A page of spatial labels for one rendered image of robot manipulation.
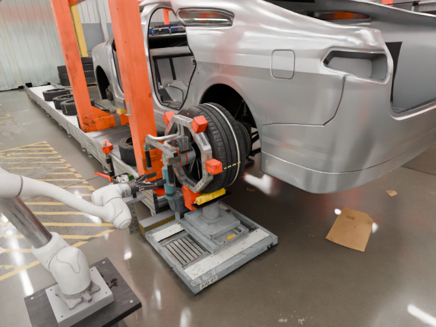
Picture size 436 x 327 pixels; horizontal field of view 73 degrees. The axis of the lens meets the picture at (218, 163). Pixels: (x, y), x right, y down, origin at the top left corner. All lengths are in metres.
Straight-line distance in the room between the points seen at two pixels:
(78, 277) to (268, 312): 1.17
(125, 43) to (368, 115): 1.63
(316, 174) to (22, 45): 13.82
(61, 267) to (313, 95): 1.57
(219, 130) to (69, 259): 1.14
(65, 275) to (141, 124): 1.20
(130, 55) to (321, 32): 1.32
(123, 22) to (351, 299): 2.40
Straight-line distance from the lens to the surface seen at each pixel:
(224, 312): 2.12
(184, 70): 4.85
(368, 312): 2.27
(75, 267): 1.77
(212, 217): 2.47
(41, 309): 2.06
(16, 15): 14.80
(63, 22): 4.18
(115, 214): 1.64
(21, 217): 1.77
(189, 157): 2.09
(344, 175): 1.78
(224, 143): 1.94
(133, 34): 2.33
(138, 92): 2.35
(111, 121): 4.38
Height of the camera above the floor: 1.64
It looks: 24 degrees down
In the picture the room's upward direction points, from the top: 3 degrees counter-clockwise
